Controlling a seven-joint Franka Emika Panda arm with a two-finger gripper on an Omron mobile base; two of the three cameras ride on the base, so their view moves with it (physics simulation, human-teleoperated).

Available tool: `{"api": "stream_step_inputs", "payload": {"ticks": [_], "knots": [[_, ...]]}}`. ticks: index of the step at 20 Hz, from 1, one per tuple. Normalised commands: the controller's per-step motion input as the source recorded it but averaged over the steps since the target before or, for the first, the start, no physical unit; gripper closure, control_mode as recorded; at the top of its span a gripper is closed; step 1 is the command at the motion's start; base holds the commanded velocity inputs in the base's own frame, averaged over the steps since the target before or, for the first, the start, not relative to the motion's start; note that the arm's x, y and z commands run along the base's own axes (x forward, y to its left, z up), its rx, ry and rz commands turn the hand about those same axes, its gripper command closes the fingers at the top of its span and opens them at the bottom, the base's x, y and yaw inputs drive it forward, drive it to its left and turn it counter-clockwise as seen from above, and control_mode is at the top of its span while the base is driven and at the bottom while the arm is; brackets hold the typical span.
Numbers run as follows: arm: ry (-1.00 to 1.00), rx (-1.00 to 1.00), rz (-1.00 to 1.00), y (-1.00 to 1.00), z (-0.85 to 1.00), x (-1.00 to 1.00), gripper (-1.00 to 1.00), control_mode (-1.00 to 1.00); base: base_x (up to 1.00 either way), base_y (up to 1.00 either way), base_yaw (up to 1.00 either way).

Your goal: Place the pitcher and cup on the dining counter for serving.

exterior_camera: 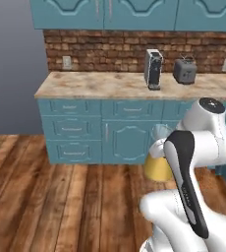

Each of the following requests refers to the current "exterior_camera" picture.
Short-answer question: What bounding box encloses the clear pitcher with yellow juice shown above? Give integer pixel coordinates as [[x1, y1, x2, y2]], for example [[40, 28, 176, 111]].
[[142, 123, 175, 183]]

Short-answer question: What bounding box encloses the silver black coffee machine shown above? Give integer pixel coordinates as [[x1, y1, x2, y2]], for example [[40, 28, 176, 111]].
[[143, 48, 164, 92]]

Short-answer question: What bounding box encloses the teal base cupboard run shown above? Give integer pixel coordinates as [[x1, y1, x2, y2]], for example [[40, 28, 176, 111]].
[[36, 96, 226, 166]]

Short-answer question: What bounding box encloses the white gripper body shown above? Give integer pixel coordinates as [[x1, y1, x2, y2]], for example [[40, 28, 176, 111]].
[[148, 137, 167, 160]]

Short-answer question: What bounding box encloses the grey toaster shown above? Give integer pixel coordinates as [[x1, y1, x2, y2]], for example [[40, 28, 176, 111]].
[[172, 54, 198, 86]]

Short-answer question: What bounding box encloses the teal wall cupboard run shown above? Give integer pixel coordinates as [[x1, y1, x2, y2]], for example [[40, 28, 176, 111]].
[[28, 0, 226, 33]]

